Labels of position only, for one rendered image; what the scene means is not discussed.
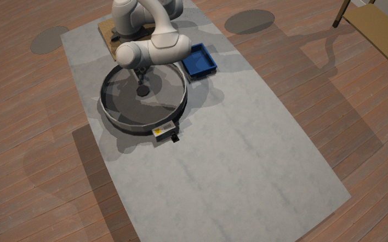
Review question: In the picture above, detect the blue crate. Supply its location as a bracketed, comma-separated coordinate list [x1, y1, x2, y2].
[181, 43, 217, 81]

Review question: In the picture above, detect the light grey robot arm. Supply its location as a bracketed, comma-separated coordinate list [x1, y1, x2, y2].
[110, 0, 191, 70]

